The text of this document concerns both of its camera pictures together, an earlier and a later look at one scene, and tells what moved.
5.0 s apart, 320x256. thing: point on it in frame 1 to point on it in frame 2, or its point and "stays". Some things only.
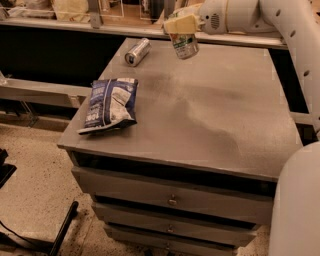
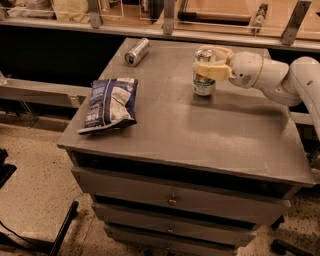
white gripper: x=213 y=19 to x=245 y=69
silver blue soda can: x=137 y=53 stays
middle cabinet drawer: x=180 y=225 stays
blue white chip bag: x=111 y=104 stays
